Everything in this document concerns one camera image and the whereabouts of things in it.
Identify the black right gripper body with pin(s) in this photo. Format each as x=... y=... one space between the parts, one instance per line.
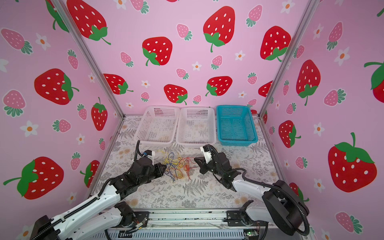
x=215 y=171

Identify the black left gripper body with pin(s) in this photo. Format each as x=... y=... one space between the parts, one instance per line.
x=147 y=179

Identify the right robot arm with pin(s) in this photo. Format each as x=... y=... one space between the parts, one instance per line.
x=284 y=207

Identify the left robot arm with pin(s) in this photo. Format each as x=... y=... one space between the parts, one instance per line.
x=104 y=210

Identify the white plastic basket middle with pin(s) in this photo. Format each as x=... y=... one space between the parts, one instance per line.
x=196 y=127

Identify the white plastic basket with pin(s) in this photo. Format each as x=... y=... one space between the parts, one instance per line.
x=158 y=126
x=196 y=127

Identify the teal plastic basket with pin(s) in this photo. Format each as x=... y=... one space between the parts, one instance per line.
x=236 y=126

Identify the white plastic basket left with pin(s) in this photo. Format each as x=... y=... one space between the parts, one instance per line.
x=158 y=126

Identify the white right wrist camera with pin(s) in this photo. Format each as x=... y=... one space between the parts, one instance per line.
x=209 y=153

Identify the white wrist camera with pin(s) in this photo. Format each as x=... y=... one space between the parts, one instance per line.
x=209 y=153
x=150 y=155

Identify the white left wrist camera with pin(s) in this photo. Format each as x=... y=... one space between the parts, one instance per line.
x=150 y=155

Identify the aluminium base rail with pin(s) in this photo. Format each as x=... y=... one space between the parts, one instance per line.
x=189 y=224

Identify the aluminium frame post right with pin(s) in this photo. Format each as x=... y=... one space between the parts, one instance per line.
x=300 y=30

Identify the aluminium frame post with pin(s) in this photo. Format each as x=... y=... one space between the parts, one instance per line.
x=78 y=38
x=300 y=30

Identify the aluminium frame post left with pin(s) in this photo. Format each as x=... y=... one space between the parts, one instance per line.
x=78 y=38

